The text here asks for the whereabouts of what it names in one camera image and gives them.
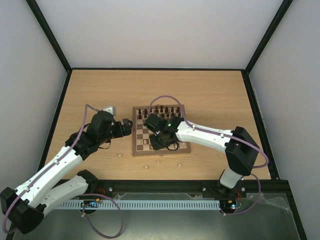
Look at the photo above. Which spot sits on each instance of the black front mounting rail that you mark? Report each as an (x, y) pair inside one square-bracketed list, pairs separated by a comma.
[(206, 188)]

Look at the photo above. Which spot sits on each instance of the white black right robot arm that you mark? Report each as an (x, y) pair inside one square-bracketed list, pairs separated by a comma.
[(240, 149)]

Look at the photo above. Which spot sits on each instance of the black frame post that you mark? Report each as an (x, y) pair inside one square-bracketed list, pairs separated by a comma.
[(38, 14), (276, 20)]

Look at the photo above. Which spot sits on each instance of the wooden chess board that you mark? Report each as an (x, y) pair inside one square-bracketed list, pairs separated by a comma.
[(140, 132)]

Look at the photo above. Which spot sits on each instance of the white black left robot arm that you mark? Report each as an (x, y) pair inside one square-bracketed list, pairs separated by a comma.
[(27, 204)]

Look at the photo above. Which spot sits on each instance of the black left frame post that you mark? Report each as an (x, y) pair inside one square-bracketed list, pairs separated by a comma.
[(38, 14)]

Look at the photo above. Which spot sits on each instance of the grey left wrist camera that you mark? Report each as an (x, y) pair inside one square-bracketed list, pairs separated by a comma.
[(110, 109)]

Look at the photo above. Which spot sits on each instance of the light blue slotted cable duct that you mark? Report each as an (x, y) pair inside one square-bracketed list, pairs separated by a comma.
[(143, 205)]

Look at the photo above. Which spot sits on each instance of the black right frame post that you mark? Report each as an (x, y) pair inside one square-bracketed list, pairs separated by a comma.
[(276, 20)]

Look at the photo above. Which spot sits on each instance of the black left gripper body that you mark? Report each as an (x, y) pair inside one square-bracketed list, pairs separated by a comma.
[(120, 132)]

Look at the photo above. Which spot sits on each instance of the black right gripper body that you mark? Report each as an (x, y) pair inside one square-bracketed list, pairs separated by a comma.
[(155, 130)]

